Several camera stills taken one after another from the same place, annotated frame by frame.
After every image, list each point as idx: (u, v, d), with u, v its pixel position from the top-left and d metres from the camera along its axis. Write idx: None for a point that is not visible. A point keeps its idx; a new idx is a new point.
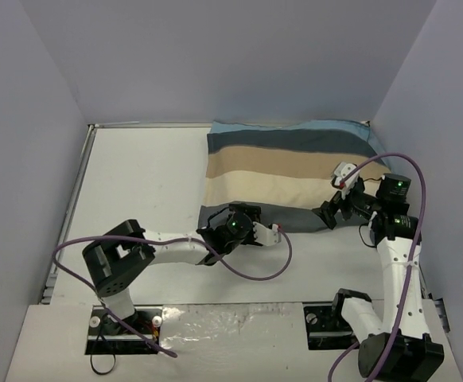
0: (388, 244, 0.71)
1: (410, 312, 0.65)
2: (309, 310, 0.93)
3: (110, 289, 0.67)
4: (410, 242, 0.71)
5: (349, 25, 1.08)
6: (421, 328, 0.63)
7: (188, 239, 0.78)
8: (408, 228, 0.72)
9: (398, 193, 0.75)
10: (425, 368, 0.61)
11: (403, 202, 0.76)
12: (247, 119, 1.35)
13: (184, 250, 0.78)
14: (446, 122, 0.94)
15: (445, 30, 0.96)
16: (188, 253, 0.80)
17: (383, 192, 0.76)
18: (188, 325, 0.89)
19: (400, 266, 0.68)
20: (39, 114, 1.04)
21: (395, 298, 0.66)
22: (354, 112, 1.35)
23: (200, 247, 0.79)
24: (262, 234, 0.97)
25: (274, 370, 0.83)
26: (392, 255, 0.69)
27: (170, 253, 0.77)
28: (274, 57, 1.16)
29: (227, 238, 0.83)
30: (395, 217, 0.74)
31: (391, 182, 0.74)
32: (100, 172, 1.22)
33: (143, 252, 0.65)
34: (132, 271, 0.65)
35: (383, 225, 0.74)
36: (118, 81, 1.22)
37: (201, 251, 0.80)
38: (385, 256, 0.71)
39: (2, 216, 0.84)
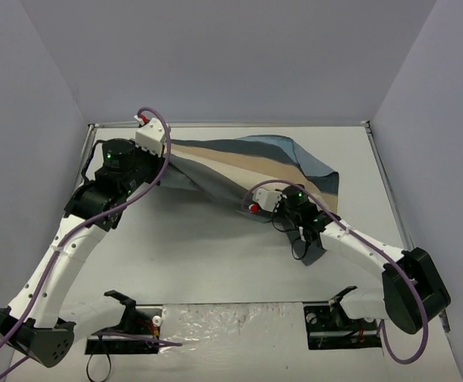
0: (325, 236, 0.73)
1: (370, 252, 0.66)
2: (309, 310, 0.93)
3: (58, 352, 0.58)
4: (333, 222, 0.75)
5: (348, 25, 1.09)
6: (396, 250, 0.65)
7: (60, 249, 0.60)
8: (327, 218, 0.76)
9: (304, 200, 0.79)
10: (433, 275, 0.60)
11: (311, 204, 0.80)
12: (247, 118, 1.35)
13: (68, 264, 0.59)
14: (448, 122, 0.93)
15: (447, 29, 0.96)
16: (79, 259, 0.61)
17: (290, 206, 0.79)
18: (188, 325, 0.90)
19: (346, 235, 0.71)
20: (38, 112, 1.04)
21: (363, 250, 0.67)
22: (355, 112, 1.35)
23: (82, 234, 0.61)
24: (151, 142, 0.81)
25: (274, 369, 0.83)
26: (334, 235, 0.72)
27: (60, 287, 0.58)
28: (276, 57, 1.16)
29: (116, 178, 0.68)
30: (313, 219, 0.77)
31: (291, 198, 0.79)
32: (87, 174, 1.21)
33: (23, 334, 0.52)
34: (44, 347, 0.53)
35: (313, 231, 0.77)
36: (118, 80, 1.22)
37: (87, 238, 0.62)
38: (332, 244, 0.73)
39: (2, 215, 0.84)
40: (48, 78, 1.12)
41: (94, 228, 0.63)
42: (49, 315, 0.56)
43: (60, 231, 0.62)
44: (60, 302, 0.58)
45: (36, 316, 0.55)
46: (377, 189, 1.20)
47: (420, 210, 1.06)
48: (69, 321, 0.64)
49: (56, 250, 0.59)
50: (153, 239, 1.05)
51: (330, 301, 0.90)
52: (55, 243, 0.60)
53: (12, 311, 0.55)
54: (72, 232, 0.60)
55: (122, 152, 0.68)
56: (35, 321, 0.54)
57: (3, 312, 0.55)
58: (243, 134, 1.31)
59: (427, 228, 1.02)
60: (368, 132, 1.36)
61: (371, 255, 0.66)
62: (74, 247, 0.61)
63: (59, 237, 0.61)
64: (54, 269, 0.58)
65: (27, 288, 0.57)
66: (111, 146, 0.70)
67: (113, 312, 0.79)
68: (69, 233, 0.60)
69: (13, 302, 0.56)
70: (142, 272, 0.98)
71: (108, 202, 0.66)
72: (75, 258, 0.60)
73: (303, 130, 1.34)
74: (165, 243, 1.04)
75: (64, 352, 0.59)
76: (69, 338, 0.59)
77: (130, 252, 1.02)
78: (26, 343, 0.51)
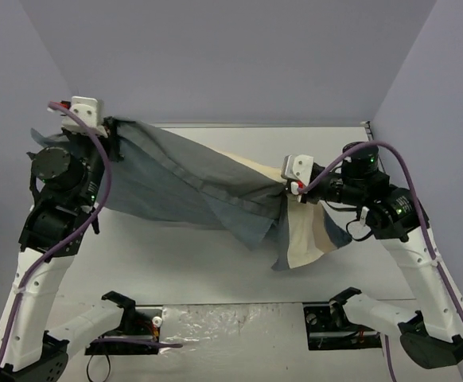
0: (406, 247, 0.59)
1: (446, 309, 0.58)
2: (309, 311, 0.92)
3: (53, 373, 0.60)
4: (418, 228, 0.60)
5: (348, 25, 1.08)
6: None
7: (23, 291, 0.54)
8: (410, 211, 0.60)
9: (371, 171, 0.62)
10: None
11: (383, 180, 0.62)
12: (247, 119, 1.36)
13: (33, 304, 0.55)
14: (448, 122, 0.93)
15: (447, 30, 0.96)
16: (46, 292, 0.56)
17: (357, 177, 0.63)
18: (188, 325, 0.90)
19: (429, 267, 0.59)
20: (37, 114, 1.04)
21: (441, 302, 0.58)
22: (355, 112, 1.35)
23: (43, 270, 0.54)
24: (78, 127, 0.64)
25: (274, 370, 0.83)
26: (414, 256, 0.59)
27: (33, 325, 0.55)
28: (275, 58, 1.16)
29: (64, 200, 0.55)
30: (392, 205, 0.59)
31: (361, 165, 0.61)
32: None
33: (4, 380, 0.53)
34: None
35: (384, 219, 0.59)
36: (118, 80, 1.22)
37: (48, 273, 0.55)
38: (403, 257, 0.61)
39: (1, 216, 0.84)
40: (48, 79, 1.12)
41: (56, 259, 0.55)
42: (27, 355, 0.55)
43: (19, 269, 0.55)
44: (37, 333, 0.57)
45: (13, 360, 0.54)
46: None
47: None
48: (62, 340, 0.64)
49: (17, 293, 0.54)
50: (153, 239, 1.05)
51: (330, 301, 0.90)
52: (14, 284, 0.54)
53: None
54: (31, 272, 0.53)
55: (57, 170, 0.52)
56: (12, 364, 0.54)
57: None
58: (243, 134, 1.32)
59: None
60: (368, 132, 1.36)
61: (446, 312, 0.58)
62: (36, 285, 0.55)
63: (18, 275, 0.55)
64: (19, 312, 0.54)
65: None
66: (42, 162, 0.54)
67: (110, 317, 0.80)
68: (27, 274, 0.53)
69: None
70: (142, 272, 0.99)
71: (67, 225, 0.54)
72: (41, 294, 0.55)
73: (303, 130, 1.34)
74: (165, 244, 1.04)
75: (60, 371, 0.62)
76: (61, 358, 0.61)
77: (130, 251, 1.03)
78: None
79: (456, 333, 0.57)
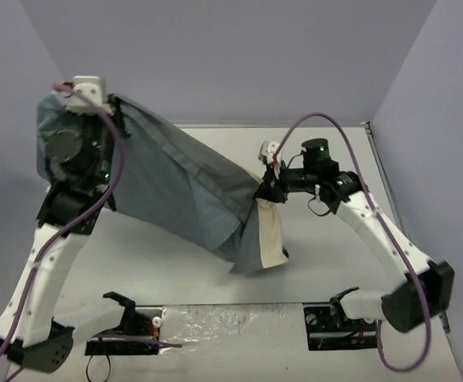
0: (348, 206, 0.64)
1: (394, 251, 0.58)
2: (309, 311, 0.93)
3: (57, 359, 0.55)
4: (361, 193, 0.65)
5: (348, 25, 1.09)
6: (422, 257, 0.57)
7: (38, 266, 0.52)
8: (352, 183, 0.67)
9: (324, 158, 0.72)
10: (445, 294, 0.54)
11: (332, 165, 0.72)
12: (247, 119, 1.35)
13: (48, 278, 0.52)
14: (448, 122, 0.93)
15: (447, 29, 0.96)
16: (60, 270, 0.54)
17: (309, 163, 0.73)
18: (188, 325, 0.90)
19: (371, 219, 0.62)
20: None
21: (387, 247, 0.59)
22: (355, 112, 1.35)
23: (60, 245, 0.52)
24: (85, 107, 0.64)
25: (274, 370, 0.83)
26: (357, 212, 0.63)
27: (44, 302, 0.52)
28: (275, 57, 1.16)
29: (79, 181, 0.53)
30: (336, 181, 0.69)
31: (312, 151, 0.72)
32: None
33: (13, 356, 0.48)
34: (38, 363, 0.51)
35: (332, 193, 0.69)
36: (117, 80, 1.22)
37: (64, 247, 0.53)
38: (352, 219, 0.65)
39: None
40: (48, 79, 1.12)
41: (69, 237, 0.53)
42: (37, 331, 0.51)
43: (35, 243, 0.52)
44: (47, 313, 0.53)
45: (24, 336, 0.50)
46: (378, 189, 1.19)
47: (420, 211, 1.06)
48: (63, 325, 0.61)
49: (33, 267, 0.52)
50: (153, 239, 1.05)
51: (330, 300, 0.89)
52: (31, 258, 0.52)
53: (0, 331, 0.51)
54: (48, 246, 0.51)
55: (71, 151, 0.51)
56: (23, 341, 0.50)
57: None
58: (243, 134, 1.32)
59: (427, 228, 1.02)
60: (368, 133, 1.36)
61: (395, 255, 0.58)
62: (52, 260, 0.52)
63: (35, 249, 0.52)
64: (35, 285, 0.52)
65: (11, 306, 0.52)
66: (54, 145, 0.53)
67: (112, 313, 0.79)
68: (45, 246, 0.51)
69: None
70: (142, 272, 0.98)
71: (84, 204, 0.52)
72: (56, 270, 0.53)
73: (303, 130, 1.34)
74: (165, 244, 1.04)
75: (64, 356, 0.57)
76: (65, 343, 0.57)
77: (130, 251, 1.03)
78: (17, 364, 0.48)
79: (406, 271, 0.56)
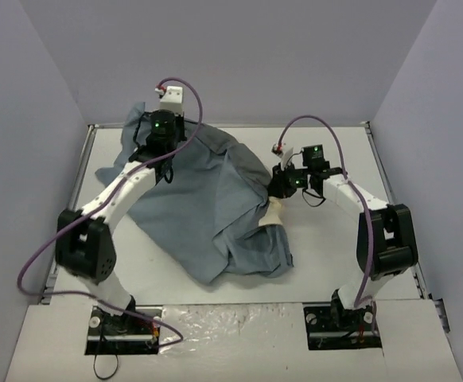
0: (327, 182, 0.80)
1: (357, 200, 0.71)
2: (309, 311, 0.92)
3: (103, 270, 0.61)
4: (341, 174, 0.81)
5: (348, 25, 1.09)
6: (381, 202, 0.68)
7: (127, 177, 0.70)
8: (333, 173, 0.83)
9: (318, 157, 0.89)
10: (406, 231, 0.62)
11: (324, 162, 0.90)
12: (247, 119, 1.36)
13: (131, 189, 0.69)
14: (448, 122, 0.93)
15: (448, 29, 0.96)
16: (137, 191, 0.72)
17: (307, 161, 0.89)
18: (188, 325, 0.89)
19: (344, 184, 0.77)
20: (39, 114, 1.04)
21: (352, 199, 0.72)
22: (355, 113, 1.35)
23: (145, 171, 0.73)
24: (175, 105, 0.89)
25: (274, 370, 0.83)
26: (334, 182, 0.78)
27: (122, 205, 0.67)
28: (276, 58, 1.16)
29: (163, 141, 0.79)
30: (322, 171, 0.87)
31: (309, 150, 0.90)
32: (87, 177, 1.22)
33: (93, 227, 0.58)
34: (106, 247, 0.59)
35: (318, 181, 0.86)
36: (118, 80, 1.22)
37: (147, 176, 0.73)
38: (331, 188, 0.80)
39: (3, 215, 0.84)
40: (49, 79, 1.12)
41: (153, 172, 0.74)
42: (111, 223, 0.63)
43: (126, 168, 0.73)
44: (116, 219, 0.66)
45: (106, 216, 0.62)
46: (378, 189, 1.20)
47: (419, 211, 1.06)
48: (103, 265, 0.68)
49: (124, 177, 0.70)
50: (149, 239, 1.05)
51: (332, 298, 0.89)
52: (124, 172, 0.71)
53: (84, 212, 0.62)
54: (138, 167, 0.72)
55: (166, 120, 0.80)
56: (103, 219, 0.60)
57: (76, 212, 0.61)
58: (243, 134, 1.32)
59: (427, 228, 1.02)
60: (368, 133, 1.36)
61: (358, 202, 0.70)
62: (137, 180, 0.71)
63: (125, 171, 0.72)
64: (120, 191, 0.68)
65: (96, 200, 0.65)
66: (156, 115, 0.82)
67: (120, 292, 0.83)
68: (136, 167, 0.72)
69: (85, 207, 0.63)
70: (142, 273, 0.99)
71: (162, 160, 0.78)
72: (136, 187, 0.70)
73: (303, 130, 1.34)
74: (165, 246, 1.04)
75: (106, 274, 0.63)
76: (113, 263, 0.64)
77: (130, 251, 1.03)
78: (98, 231, 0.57)
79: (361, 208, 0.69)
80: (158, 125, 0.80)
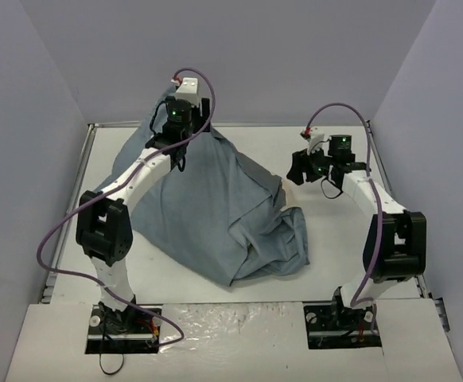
0: (349, 176, 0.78)
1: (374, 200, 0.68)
2: (309, 309, 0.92)
3: (122, 251, 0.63)
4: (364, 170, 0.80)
5: (348, 24, 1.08)
6: (398, 207, 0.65)
7: (144, 162, 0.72)
8: (357, 167, 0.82)
9: (344, 150, 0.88)
10: (418, 239, 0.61)
11: (351, 155, 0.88)
12: (247, 118, 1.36)
13: (148, 174, 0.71)
14: (448, 121, 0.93)
15: (448, 29, 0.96)
16: (153, 177, 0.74)
17: (332, 150, 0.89)
18: (188, 324, 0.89)
19: (364, 182, 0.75)
20: (39, 113, 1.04)
21: (370, 197, 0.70)
22: (355, 112, 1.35)
23: (161, 157, 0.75)
24: (189, 95, 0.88)
25: (274, 369, 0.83)
26: (355, 179, 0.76)
27: (139, 189, 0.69)
28: (276, 57, 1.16)
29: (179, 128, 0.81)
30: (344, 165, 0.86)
31: (336, 140, 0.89)
32: (87, 176, 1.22)
33: (113, 208, 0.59)
34: (124, 227, 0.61)
35: (338, 173, 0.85)
36: (118, 80, 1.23)
37: (164, 161, 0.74)
38: (351, 184, 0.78)
39: (4, 214, 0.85)
40: (49, 78, 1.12)
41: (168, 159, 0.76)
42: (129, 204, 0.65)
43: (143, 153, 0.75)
44: (133, 202, 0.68)
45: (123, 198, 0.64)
46: None
47: (419, 210, 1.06)
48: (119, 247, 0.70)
49: (141, 161, 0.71)
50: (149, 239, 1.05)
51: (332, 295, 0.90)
52: (141, 157, 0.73)
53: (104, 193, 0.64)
54: (155, 153, 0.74)
55: (184, 110, 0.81)
56: (122, 200, 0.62)
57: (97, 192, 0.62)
58: (243, 133, 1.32)
59: (427, 228, 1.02)
60: (368, 132, 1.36)
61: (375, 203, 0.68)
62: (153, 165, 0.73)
63: (142, 156, 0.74)
64: (138, 175, 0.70)
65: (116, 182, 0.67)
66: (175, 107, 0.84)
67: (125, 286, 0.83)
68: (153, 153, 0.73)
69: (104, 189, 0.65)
70: (142, 272, 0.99)
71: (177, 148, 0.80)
72: (153, 173, 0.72)
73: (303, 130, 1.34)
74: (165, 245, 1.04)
75: (123, 253, 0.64)
76: (130, 243, 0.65)
77: (129, 251, 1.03)
78: (116, 212, 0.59)
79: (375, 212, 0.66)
80: (175, 113, 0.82)
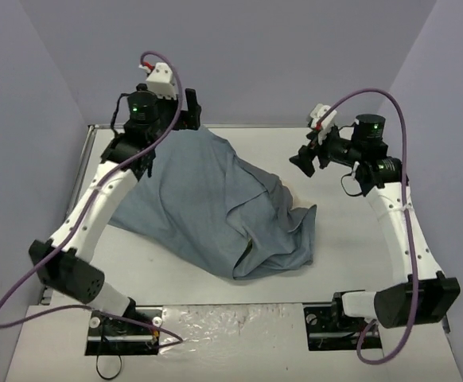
0: (380, 192, 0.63)
1: (406, 251, 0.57)
2: (309, 311, 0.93)
3: (91, 291, 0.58)
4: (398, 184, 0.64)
5: (348, 25, 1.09)
6: (433, 267, 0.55)
7: (97, 189, 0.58)
8: (392, 171, 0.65)
9: (375, 138, 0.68)
10: (442, 307, 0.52)
11: (382, 146, 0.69)
12: (247, 119, 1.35)
13: (105, 204, 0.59)
14: (449, 122, 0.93)
15: (449, 29, 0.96)
16: (114, 200, 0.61)
17: (358, 138, 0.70)
18: (188, 325, 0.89)
19: (397, 212, 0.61)
20: (39, 113, 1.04)
21: (402, 244, 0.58)
22: (355, 113, 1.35)
23: (118, 177, 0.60)
24: (161, 85, 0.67)
25: (274, 371, 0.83)
26: (386, 202, 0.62)
27: (97, 224, 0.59)
28: (276, 58, 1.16)
29: (144, 130, 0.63)
30: (377, 165, 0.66)
31: (366, 126, 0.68)
32: (87, 176, 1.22)
33: (65, 263, 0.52)
34: (83, 276, 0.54)
35: (367, 174, 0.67)
36: (118, 80, 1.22)
37: (122, 181, 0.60)
38: (379, 206, 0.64)
39: (4, 215, 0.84)
40: (49, 79, 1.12)
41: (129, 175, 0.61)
42: (87, 247, 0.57)
43: (97, 173, 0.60)
44: (94, 239, 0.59)
45: (77, 246, 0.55)
46: None
47: (420, 211, 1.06)
48: None
49: (94, 189, 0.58)
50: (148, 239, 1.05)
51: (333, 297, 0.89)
52: (94, 181, 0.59)
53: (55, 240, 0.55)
54: (110, 174, 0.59)
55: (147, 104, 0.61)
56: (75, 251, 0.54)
57: (44, 243, 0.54)
58: (243, 134, 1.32)
59: (428, 228, 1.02)
60: None
61: (407, 255, 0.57)
62: (111, 189, 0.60)
63: (96, 177, 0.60)
64: (93, 207, 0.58)
65: (69, 221, 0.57)
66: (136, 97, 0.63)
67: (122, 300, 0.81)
68: (106, 175, 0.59)
69: (55, 233, 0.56)
70: (142, 273, 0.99)
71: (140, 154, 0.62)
72: (111, 199, 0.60)
73: (303, 130, 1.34)
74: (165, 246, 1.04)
75: (96, 290, 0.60)
76: (101, 279, 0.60)
77: (130, 251, 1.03)
78: (68, 269, 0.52)
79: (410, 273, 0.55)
80: (137, 110, 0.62)
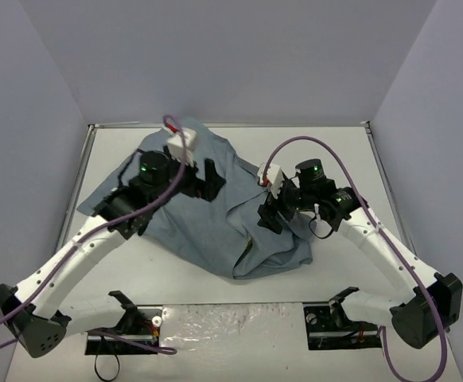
0: (349, 224, 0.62)
1: (400, 267, 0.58)
2: (309, 310, 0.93)
3: (45, 346, 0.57)
4: (362, 208, 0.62)
5: (348, 25, 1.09)
6: (429, 271, 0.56)
7: (78, 246, 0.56)
8: (349, 200, 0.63)
9: (320, 177, 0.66)
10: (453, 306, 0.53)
11: (328, 181, 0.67)
12: (247, 119, 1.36)
13: (82, 261, 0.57)
14: (448, 122, 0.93)
15: (448, 29, 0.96)
16: (94, 257, 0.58)
17: (306, 184, 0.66)
18: (188, 325, 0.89)
19: (373, 235, 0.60)
20: (38, 114, 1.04)
21: (394, 262, 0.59)
22: (354, 113, 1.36)
23: (103, 235, 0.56)
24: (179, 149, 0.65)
25: (273, 369, 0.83)
26: (359, 230, 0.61)
27: (68, 281, 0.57)
28: (275, 58, 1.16)
29: (146, 189, 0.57)
30: (335, 199, 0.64)
31: (306, 170, 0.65)
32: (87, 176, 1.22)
33: (21, 317, 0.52)
34: (36, 336, 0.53)
35: (331, 212, 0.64)
36: (118, 81, 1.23)
37: (106, 241, 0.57)
38: (354, 235, 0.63)
39: (3, 215, 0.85)
40: (49, 79, 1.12)
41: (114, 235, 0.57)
42: (49, 304, 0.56)
43: (84, 227, 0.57)
44: (62, 294, 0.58)
45: (39, 304, 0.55)
46: (377, 188, 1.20)
47: (419, 211, 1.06)
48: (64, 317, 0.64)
49: (75, 245, 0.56)
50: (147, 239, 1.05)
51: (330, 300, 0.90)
52: (77, 236, 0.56)
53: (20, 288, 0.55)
54: (95, 232, 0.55)
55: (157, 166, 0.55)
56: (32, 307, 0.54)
57: (9, 290, 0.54)
58: (243, 134, 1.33)
59: (427, 228, 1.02)
60: (368, 133, 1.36)
61: (402, 270, 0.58)
62: (92, 246, 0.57)
63: (81, 231, 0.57)
64: (68, 263, 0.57)
65: (39, 273, 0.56)
66: (148, 157, 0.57)
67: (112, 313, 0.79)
68: (91, 233, 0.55)
69: (21, 283, 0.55)
70: (142, 273, 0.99)
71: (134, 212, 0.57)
72: (91, 256, 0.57)
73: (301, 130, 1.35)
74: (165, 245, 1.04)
75: (52, 343, 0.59)
76: (60, 334, 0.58)
77: (130, 251, 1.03)
78: (21, 327, 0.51)
79: (414, 286, 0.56)
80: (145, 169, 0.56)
